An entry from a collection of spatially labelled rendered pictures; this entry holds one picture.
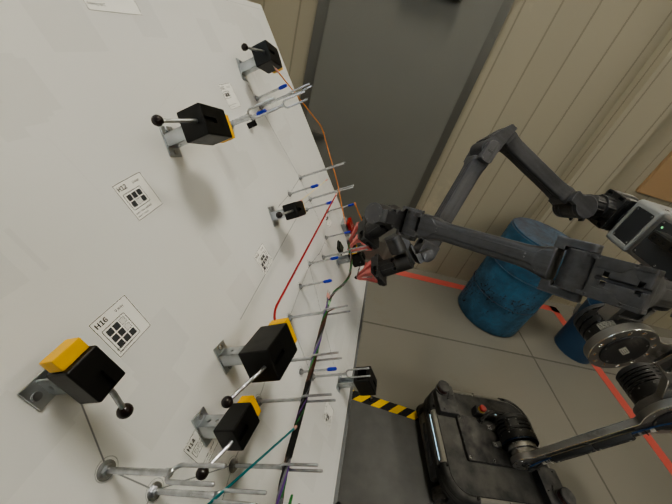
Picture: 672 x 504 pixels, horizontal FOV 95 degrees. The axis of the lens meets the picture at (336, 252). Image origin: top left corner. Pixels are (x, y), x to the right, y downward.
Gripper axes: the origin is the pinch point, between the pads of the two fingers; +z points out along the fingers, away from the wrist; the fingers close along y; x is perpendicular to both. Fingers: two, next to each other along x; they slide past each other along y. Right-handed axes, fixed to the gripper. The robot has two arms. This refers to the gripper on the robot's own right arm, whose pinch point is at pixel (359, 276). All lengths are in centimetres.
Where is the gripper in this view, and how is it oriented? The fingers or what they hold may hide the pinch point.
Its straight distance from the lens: 111.3
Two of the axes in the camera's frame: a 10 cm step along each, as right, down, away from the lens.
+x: 5.5, 6.0, 5.8
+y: -0.9, 7.3, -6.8
